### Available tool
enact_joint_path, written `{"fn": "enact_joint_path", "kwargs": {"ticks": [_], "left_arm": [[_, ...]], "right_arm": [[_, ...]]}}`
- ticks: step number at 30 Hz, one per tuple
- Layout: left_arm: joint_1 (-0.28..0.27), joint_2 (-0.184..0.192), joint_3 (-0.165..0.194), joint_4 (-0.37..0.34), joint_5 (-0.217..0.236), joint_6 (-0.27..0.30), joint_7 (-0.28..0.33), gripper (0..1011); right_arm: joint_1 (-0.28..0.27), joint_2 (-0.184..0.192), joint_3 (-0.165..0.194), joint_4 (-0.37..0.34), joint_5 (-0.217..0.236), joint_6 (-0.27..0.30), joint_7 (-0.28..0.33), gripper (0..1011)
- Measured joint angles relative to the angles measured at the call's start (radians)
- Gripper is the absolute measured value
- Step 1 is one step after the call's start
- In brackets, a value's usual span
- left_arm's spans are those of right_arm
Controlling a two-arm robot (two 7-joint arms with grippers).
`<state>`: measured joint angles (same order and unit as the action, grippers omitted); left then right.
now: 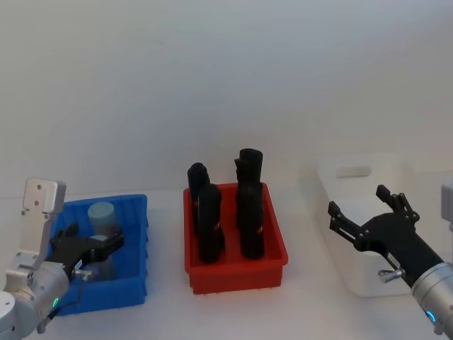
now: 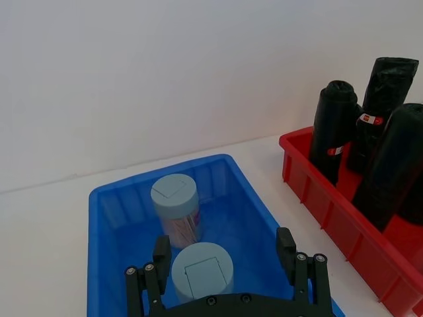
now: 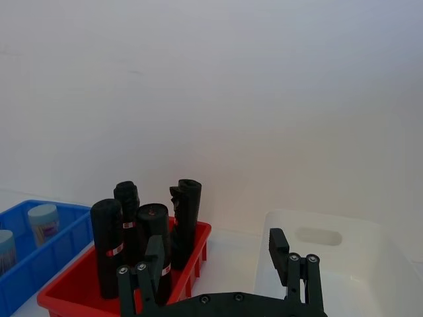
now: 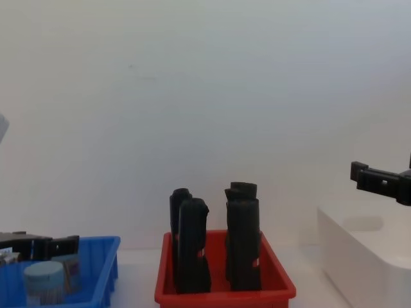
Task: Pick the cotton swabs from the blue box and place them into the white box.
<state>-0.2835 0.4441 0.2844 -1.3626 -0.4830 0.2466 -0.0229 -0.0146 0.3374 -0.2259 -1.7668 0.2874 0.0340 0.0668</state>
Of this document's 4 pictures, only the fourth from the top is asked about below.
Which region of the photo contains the pale blue round can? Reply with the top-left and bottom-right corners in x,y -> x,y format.
23,261 -> 67,307

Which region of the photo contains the red plastic bin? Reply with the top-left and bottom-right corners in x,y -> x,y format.
154,229 -> 297,308

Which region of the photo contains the blue plastic bin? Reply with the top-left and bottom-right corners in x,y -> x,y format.
0,236 -> 121,308

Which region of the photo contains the white plastic box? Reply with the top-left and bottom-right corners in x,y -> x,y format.
317,197 -> 411,308

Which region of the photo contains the labelled silver can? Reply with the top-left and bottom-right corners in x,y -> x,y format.
51,253 -> 81,295

